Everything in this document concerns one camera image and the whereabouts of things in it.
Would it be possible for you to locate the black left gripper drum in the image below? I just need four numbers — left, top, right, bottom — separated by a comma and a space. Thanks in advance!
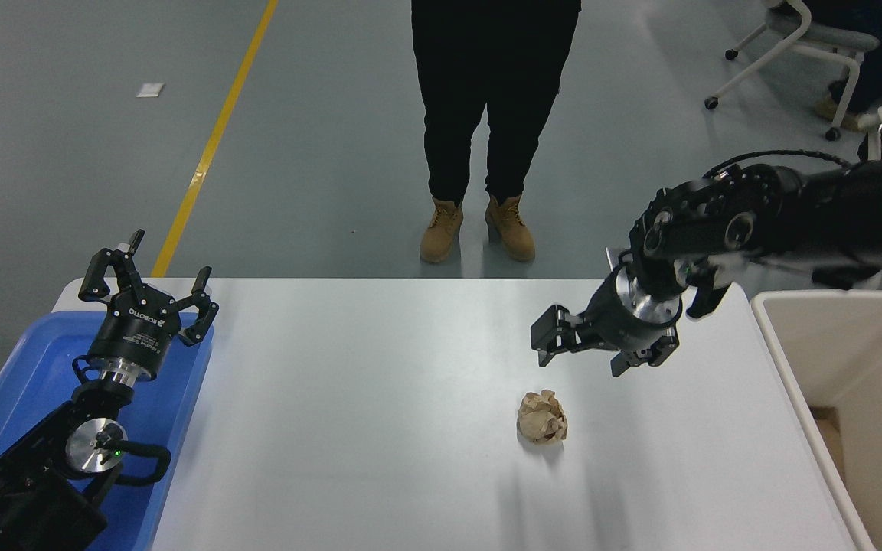
89, 283, 182, 381

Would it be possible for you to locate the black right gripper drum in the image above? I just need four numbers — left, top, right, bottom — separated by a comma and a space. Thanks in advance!
580, 275, 676, 357

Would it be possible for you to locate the tan paper ball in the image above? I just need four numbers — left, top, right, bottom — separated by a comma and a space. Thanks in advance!
517, 388, 568, 444

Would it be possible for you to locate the blue plastic tray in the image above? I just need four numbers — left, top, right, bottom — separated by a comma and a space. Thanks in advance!
0, 310, 214, 551

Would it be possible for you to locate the large pale bin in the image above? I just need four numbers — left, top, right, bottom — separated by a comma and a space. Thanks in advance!
750, 290, 882, 551

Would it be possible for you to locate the standing person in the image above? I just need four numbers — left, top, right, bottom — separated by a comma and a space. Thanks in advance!
409, 0, 582, 265

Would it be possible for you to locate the seated person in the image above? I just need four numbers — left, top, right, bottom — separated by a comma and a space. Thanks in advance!
802, 0, 882, 132

